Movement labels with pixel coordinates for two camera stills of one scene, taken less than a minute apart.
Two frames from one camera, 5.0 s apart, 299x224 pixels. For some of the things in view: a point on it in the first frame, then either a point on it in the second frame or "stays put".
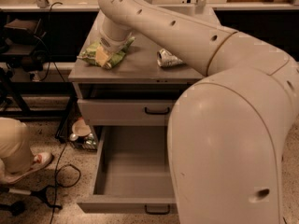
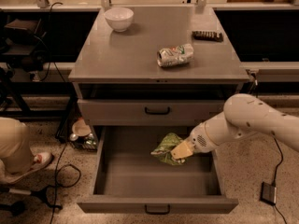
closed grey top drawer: [126, 112] stays put
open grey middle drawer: [133, 173] stays put
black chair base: [18, 207] stays put
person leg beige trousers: [15, 146] stays put
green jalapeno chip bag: [89, 54] -> [163, 151]
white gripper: [111, 45] -> [198, 138]
